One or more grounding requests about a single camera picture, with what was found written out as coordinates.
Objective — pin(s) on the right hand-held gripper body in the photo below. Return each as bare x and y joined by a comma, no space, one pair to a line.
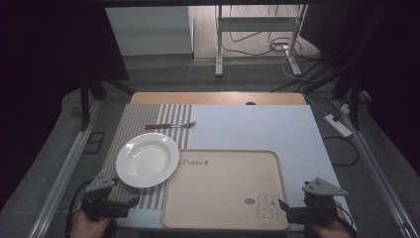
318,206

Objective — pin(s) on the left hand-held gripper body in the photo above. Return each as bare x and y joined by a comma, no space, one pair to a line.
99,201

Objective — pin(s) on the white plate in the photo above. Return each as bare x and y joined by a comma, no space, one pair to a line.
147,160

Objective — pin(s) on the beige tray with rabbit print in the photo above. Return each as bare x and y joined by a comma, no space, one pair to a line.
214,191

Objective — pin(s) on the person's right hand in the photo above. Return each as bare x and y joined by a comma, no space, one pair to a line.
330,229

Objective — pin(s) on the person's left hand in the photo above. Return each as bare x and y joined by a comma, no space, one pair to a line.
87,226

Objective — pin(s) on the white power strip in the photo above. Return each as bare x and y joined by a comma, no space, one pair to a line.
338,126

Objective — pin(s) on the striped grey placemat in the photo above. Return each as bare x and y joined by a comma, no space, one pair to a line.
138,115

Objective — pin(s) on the white table board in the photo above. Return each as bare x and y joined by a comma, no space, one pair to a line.
257,129

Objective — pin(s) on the wooden table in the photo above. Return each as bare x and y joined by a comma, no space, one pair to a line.
214,98

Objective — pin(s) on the dark curtain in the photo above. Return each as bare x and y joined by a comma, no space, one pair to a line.
39,66
389,66

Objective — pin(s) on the white cabinet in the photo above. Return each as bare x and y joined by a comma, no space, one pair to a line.
148,29

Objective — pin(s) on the white metal stand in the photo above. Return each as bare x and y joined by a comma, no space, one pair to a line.
257,23

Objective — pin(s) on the aluminium rail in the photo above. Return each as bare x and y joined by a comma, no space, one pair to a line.
379,178
62,172

